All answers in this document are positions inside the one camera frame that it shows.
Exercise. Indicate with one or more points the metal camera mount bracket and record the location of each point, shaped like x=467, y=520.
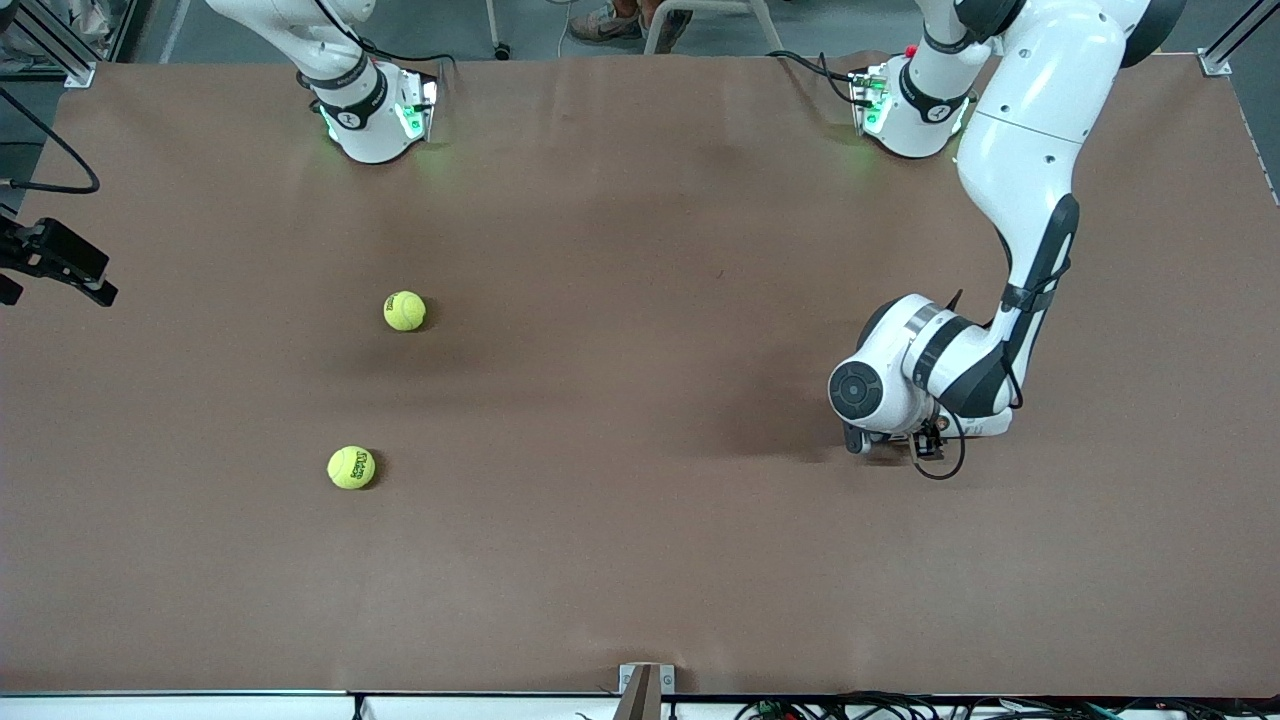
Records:
x=667, y=680

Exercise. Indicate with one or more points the white table edge rail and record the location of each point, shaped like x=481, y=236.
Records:
x=200, y=708

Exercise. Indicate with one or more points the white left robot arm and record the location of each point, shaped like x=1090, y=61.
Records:
x=1020, y=150

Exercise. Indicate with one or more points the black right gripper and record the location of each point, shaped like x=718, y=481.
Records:
x=30, y=249

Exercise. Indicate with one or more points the aluminium frame post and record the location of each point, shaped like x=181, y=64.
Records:
x=80, y=74
x=1213, y=62

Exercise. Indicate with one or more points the brown table cover sheet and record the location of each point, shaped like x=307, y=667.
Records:
x=640, y=580

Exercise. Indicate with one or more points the white stand leg with caster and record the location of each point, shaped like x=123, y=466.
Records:
x=502, y=50

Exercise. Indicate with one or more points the beige chair legs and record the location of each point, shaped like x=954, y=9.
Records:
x=768, y=30

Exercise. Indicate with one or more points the grey sneaker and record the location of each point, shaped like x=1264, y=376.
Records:
x=605, y=25
x=672, y=28

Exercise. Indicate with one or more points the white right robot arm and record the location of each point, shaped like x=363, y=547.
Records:
x=365, y=120

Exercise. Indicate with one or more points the yellow tennis ball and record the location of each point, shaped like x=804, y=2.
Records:
x=351, y=467
x=404, y=310

